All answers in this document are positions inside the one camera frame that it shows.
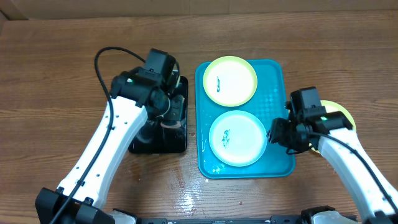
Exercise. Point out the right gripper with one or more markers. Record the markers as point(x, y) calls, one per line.
point(278, 137)

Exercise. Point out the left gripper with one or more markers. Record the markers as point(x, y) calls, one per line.
point(175, 114)

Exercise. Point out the brown cleaning sponge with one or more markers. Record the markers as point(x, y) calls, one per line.
point(171, 124)

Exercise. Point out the yellow plate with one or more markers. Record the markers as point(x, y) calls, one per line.
point(230, 81)
point(332, 107)

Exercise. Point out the light blue plate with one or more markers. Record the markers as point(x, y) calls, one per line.
point(237, 138)

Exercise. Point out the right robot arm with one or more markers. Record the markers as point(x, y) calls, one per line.
point(332, 135)

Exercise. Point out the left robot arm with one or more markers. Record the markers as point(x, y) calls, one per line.
point(146, 113)

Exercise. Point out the black wash tray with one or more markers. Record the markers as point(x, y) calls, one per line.
point(152, 138)

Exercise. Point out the teal plastic tray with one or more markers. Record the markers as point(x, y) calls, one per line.
point(266, 104)

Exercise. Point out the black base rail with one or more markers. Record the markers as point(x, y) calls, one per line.
point(217, 221)

